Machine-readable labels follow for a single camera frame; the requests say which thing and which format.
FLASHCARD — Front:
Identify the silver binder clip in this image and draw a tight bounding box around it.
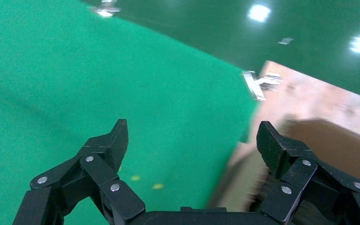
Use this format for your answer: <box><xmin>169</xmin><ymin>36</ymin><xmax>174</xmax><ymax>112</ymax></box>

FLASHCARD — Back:
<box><xmin>242</xmin><ymin>70</ymin><xmax>283</xmax><ymax>102</ymax></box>

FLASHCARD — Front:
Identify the large green tablecloth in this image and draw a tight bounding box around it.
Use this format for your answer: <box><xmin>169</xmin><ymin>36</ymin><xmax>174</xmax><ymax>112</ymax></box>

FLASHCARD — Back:
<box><xmin>0</xmin><ymin>0</ymin><xmax>258</xmax><ymax>225</ymax></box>

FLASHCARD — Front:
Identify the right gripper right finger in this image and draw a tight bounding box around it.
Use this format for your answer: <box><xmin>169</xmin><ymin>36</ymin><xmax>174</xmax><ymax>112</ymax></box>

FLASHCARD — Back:
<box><xmin>256</xmin><ymin>121</ymin><xmax>360</xmax><ymax>225</ymax></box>

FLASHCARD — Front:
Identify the large open cardboard carton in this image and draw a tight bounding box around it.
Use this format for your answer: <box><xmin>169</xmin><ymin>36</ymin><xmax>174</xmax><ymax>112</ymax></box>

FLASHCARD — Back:
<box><xmin>211</xmin><ymin>119</ymin><xmax>360</xmax><ymax>212</ymax></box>

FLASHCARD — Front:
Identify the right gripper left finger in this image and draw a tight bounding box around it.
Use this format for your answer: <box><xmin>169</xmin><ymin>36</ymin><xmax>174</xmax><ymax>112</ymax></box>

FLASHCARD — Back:
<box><xmin>12</xmin><ymin>119</ymin><xmax>146</xmax><ymax>225</ymax></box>

